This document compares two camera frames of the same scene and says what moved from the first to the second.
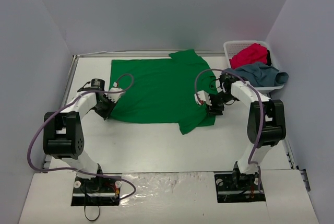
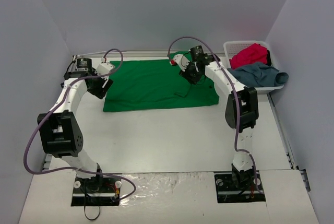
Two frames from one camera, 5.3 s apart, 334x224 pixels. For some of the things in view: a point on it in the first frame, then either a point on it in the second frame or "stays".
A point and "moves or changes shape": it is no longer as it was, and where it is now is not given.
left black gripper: [106, 108] to [99, 90]
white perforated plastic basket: [231, 47] stays
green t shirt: [162, 90] moves or changes shape
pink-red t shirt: [254, 52] stays
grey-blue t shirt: [260, 74] stays
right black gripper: [214, 104] to [192, 75]
